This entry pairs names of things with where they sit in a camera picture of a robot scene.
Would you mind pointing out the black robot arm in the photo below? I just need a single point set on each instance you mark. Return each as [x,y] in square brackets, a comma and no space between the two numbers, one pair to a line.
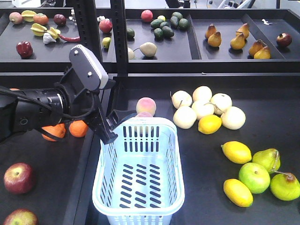
[24,110]

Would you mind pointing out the white pear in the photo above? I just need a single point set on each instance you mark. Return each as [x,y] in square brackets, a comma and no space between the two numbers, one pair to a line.
[184,117]
[234,118]

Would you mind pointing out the green pear back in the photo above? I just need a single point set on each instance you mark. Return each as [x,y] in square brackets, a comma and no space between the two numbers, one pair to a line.
[269,159]

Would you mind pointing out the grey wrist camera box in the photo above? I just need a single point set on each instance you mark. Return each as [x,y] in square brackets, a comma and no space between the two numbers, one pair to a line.
[86,65]

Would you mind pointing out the green pear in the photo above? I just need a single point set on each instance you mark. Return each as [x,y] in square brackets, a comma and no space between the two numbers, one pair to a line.
[269,159]
[285,186]

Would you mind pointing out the white garlic bulb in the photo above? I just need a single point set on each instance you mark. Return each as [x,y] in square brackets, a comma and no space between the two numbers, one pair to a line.
[47,39]

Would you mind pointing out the white pear front left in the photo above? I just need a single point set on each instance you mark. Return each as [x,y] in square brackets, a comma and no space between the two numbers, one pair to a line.
[184,117]

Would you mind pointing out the yellow lemon middle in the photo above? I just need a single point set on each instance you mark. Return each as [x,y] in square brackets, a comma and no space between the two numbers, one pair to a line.
[237,152]

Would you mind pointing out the white pear front right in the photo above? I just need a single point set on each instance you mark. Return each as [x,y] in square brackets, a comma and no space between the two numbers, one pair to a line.
[234,118]

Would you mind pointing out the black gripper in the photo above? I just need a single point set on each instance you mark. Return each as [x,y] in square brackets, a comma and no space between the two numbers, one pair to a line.
[80,90]

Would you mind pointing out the yellow lemon front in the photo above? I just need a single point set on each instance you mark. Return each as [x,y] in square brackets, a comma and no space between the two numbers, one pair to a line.
[238,193]

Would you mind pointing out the yellow lemon by pears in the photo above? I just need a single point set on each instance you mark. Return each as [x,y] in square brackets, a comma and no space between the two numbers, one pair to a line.
[209,124]

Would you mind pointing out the red tomato fruit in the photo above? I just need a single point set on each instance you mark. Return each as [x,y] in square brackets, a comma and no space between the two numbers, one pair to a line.
[147,16]

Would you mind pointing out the red chili pepper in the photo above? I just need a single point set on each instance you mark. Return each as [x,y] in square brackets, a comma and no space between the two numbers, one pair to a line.
[70,39]

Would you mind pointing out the red apple front left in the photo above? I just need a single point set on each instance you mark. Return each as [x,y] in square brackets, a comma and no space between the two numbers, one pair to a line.
[21,217]

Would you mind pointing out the green pear front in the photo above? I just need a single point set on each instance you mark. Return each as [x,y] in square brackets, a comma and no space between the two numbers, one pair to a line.
[285,186]

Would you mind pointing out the pale pear upper tray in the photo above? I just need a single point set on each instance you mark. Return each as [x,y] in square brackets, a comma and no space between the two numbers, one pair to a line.
[148,49]

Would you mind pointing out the small orange fruit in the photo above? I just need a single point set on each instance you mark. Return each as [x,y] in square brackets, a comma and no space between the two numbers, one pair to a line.
[58,130]

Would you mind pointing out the brown pear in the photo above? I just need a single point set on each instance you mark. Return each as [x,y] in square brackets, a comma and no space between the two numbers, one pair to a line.
[215,39]

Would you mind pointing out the green apple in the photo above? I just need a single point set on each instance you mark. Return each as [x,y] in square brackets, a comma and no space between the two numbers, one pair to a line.
[255,177]

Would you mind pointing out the red apple near edge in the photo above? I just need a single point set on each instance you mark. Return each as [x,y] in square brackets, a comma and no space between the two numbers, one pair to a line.
[19,178]

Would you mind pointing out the dark green avocado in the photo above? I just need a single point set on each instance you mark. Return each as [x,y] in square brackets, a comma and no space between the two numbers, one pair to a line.
[167,32]

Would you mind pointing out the black wooden produce stand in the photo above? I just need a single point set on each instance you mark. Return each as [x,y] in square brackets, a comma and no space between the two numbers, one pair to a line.
[231,76]

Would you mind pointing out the pink peach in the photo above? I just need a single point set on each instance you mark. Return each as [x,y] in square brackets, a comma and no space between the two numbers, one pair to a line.
[146,104]

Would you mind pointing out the small orange right one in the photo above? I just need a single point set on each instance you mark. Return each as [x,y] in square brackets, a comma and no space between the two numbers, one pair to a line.
[78,128]

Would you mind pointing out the light blue plastic basket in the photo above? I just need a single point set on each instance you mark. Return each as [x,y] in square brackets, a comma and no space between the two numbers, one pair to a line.
[139,177]

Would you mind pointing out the red bell pepper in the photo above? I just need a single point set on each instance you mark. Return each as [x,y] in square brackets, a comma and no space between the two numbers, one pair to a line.
[24,49]

